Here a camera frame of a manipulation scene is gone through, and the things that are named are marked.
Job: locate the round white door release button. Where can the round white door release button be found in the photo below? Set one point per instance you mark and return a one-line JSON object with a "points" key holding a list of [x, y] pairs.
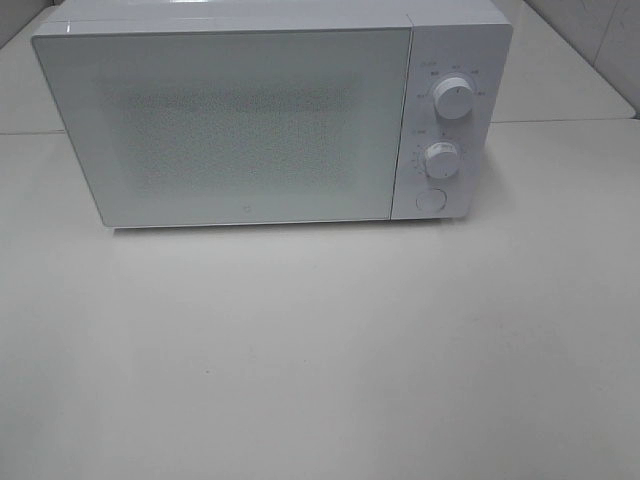
{"points": [[431, 200]]}

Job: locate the white microwave knob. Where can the white microwave knob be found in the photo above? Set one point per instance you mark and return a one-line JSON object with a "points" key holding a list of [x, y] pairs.
{"points": [[453, 97], [442, 160]]}

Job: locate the white microwave door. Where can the white microwave door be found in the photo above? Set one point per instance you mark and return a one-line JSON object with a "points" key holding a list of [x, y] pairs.
{"points": [[238, 128]]}

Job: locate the white microwave oven body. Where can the white microwave oven body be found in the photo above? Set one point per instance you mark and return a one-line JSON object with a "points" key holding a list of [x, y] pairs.
{"points": [[448, 38]]}

